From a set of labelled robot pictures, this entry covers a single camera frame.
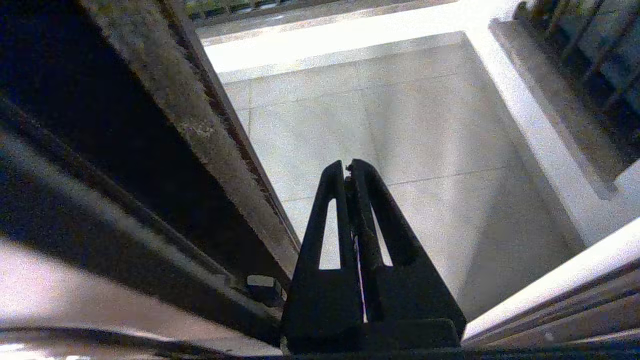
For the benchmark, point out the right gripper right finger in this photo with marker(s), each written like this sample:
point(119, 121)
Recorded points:
point(410, 290)

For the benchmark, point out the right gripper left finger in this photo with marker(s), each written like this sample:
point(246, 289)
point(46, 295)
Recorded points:
point(325, 300)

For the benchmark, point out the brown framed sliding glass door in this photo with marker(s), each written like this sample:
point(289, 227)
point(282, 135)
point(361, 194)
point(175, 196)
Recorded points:
point(125, 150)

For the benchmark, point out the dark brown door jamb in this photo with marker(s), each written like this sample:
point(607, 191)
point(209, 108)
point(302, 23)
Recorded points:
point(565, 305)

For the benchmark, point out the brown window sill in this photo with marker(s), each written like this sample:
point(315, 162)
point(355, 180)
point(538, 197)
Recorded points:
point(565, 115)

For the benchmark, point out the black metal balcony railing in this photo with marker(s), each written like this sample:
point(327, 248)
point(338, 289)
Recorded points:
point(240, 5)

